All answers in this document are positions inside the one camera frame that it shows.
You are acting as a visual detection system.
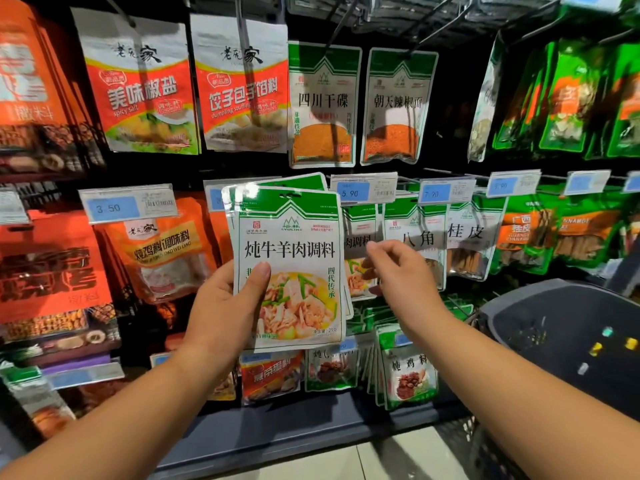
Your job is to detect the person's left hand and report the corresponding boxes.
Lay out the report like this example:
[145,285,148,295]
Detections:
[185,259,273,376]

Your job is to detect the person's right hand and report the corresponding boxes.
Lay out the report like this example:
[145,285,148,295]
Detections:
[365,239,447,345]

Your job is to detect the clear red-spice packets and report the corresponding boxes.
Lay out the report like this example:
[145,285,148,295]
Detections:
[343,203,383,301]

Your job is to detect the clear brown-spice packets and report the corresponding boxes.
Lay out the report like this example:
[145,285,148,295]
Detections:
[385,195,449,291]

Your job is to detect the clear cinnamon packets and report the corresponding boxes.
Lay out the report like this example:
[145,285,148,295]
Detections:
[447,195,506,283]

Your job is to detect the row of green white packets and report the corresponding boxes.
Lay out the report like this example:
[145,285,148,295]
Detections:
[355,299,476,411]

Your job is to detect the orange seasoning packet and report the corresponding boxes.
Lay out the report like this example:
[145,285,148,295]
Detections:
[205,209,237,268]

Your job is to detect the green meat stew seasoning packet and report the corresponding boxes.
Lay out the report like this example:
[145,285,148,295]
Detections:
[222,173,331,211]
[232,187,348,353]

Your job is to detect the black shopping basket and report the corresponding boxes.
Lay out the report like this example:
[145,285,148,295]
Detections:
[440,279,640,480]

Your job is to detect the clear chili powder packets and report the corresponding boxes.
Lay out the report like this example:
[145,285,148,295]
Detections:
[360,47,439,168]

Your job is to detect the clear orange powder packets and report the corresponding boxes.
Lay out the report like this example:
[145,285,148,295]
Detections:
[288,41,363,171]

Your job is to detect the clear white-slice packets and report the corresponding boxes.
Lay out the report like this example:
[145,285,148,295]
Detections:
[468,35,506,164]

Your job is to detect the white red-label packets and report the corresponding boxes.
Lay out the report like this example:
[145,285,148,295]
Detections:
[72,7,201,156]
[190,15,291,154]

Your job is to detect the green white-slice packets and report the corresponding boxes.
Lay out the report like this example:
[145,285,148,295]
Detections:
[495,39,640,161]

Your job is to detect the orange bold-print packets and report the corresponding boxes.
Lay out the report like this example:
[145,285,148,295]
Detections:
[0,5,106,176]

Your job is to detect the person's right forearm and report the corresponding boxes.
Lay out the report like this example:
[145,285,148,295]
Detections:
[415,315,640,480]

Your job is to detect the person's left forearm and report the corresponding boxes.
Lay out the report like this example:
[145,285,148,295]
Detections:
[0,349,241,480]

